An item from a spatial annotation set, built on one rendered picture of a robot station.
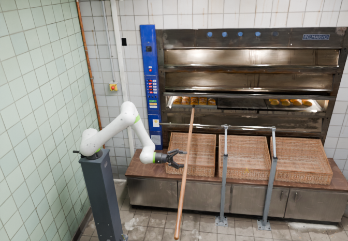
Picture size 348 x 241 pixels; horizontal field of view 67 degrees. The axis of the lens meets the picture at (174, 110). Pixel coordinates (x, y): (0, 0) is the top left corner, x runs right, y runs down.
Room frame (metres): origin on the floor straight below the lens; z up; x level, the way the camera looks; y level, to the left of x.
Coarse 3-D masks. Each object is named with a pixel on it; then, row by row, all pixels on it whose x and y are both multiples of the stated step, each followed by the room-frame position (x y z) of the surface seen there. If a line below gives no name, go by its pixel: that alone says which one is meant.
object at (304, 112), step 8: (224, 112) 2.74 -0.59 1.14; (232, 112) 2.72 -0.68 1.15; (240, 112) 2.71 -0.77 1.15; (248, 112) 2.69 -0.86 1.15; (256, 112) 2.68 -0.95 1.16; (264, 112) 2.67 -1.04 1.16; (272, 112) 2.65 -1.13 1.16; (280, 112) 2.64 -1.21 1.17; (288, 112) 2.62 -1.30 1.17; (296, 112) 2.61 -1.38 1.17; (304, 112) 2.60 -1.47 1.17; (312, 112) 2.58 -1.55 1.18; (320, 112) 2.57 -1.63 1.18
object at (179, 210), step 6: (192, 114) 2.59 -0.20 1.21; (192, 120) 2.45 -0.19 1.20; (192, 126) 2.35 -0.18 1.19; (186, 150) 1.92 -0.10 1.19; (186, 156) 1.84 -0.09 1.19; (186, 162) 1.76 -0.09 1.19; (186, 168) 1.69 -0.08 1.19; (180, 192) 1.43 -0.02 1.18; (180, 198) 1.37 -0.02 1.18; (180, 204) 1.31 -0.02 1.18; (180, 210) 1.26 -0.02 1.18; (180, 216) 1.22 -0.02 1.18; (180, 222) 1.17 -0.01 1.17
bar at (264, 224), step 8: (224, 128) 2.36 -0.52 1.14; (248, 128) 2.33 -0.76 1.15; (256, 128) 2.32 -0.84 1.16; (264, 128) 2.31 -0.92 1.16; (272, 128) 2.29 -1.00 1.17; (272, 136) 2.26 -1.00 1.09; (224, 160) 2.15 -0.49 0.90; (272, 160) 2.09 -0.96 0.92; (224, 168) 2.14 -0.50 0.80; (272, 168) 2.07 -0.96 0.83; (224, 176) 2.14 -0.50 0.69; (272, 176) 2.07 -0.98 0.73; (224, 184) 2.14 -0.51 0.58; (272, 184) 2.07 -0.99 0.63; (224, 192) 2.14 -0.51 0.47; (224, 200) 2.14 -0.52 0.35; (264, 208) 2.10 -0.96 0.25; (216, 216) 2.22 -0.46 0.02; (224, 216) 2.23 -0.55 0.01; (264, 216) 2.07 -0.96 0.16; (216, 224) 2.11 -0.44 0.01; (224, 224) 2.11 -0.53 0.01; (264, 224) 2.07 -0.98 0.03
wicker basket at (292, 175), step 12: (276, 144) 2.59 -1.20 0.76; (288, 144) 2.56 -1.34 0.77; (300, 144) 2.54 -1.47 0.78; (312, 144) 2.52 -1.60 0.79; (288, 156) 2.53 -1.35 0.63; (300, 156) 2.51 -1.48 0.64; (312, 156) 2.48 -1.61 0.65; (324, 156) 2.32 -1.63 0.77; (276, 168) 2.19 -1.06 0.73; (288, 168) 2.35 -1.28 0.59; (300, 168) 2.35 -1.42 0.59; (312, 168) 2.34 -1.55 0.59; (324, 168) 2.25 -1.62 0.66; (276, 180) 2.16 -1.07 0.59; (288, 180) 2.15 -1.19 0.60; (300, 180) 2.12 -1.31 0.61; (312, 180) 2.10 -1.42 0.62; (324, 180) 2.13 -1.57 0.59
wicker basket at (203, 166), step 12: (180, 132) 2.80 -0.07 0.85; (180, 144) 2.76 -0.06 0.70; (192, 144) 2.73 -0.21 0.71; (204, 144) 2.71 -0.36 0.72; (180, 156) 2.66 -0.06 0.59; (192, 156) 2.65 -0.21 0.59; (204, 156) 2.64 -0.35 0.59; (168, 168) 2.44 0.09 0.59; (180, 168) 2.33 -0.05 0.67; (192, 168) 2.31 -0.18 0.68; (204, 168) 2.28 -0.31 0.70
